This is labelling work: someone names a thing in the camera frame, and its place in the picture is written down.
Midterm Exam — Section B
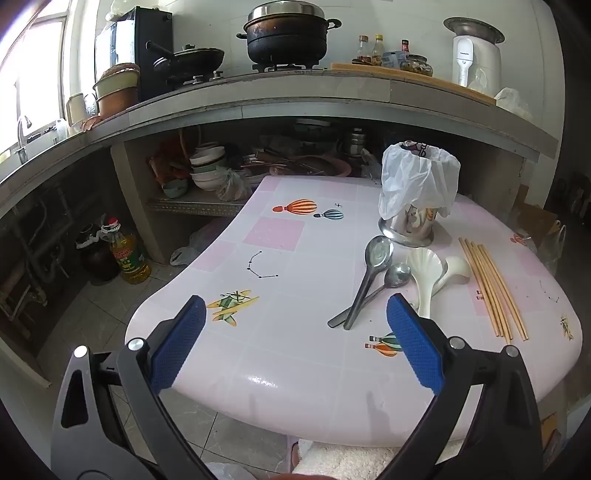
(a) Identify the yellow cap bottle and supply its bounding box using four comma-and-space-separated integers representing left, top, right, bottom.
370, 34, 385, 66

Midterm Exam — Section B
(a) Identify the wooden chopstick three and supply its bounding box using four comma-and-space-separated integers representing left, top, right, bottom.
467, 240, 512, 344

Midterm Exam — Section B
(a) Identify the black frying pan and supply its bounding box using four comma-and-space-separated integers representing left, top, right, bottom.
145, 41, 224, 78

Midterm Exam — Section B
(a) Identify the wooden chopstick four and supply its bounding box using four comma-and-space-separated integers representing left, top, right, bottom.
469, 241, 513, 344

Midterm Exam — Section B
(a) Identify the stack of white bowls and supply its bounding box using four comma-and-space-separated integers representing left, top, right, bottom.
189, 143, 226, 191

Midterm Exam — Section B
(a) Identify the white electric appliance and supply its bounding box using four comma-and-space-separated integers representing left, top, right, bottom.
444, 17, 505, 97

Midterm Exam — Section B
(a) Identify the white plastic soup spoon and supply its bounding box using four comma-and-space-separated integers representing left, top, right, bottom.
432, 256, 472, 296

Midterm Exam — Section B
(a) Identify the steel utensil holder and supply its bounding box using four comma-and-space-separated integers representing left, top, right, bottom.
379, 205, 438, 248

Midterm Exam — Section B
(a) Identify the small steel spoon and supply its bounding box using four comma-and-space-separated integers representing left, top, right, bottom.
328, 262, 412, 328

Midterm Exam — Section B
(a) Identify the black cooking pot with lid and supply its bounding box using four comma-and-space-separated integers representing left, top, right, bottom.
236, 1, 342, 71

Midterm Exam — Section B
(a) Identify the white shell-shaped rice paddle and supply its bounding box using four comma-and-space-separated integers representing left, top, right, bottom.
407, 248, 443, 319

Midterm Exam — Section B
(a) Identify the yellow cooking oil bottle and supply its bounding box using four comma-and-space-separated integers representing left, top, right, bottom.
101, 217, 151, 285

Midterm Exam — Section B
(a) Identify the wooden chopstick five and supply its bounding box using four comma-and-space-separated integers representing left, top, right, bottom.
487, 262, 524, 341

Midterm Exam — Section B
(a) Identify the wooden chopstick one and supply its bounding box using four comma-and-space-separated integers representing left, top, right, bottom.
459, 237, 501, 337

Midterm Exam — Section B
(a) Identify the large steel spoon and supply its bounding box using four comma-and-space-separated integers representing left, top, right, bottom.
344, 235, 394, 331

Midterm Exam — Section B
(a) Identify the white plastic bag liner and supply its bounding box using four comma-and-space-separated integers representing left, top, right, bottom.
378, 140, 461, 220

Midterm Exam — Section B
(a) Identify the brown ceramic pot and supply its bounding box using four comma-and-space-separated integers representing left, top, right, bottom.
93, 63, 140, 119

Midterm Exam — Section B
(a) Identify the cardboard box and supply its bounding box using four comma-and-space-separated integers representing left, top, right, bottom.
511, 184, 562, 247

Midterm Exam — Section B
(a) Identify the pink plastic basin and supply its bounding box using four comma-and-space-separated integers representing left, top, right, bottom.
270, 155, 352, 177

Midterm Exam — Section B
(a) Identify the wooden chopstick two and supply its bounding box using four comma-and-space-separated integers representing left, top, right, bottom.
462, 239, 509, 340

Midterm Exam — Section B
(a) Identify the black box appliance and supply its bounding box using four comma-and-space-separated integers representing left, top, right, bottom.
94, 6, 173, 102

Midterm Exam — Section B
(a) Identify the wooden cutting board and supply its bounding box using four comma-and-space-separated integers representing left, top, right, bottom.
329, 63, 496, 106

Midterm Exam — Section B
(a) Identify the clear sauce bottle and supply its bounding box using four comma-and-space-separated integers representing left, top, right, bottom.
352, 35, 372, 65

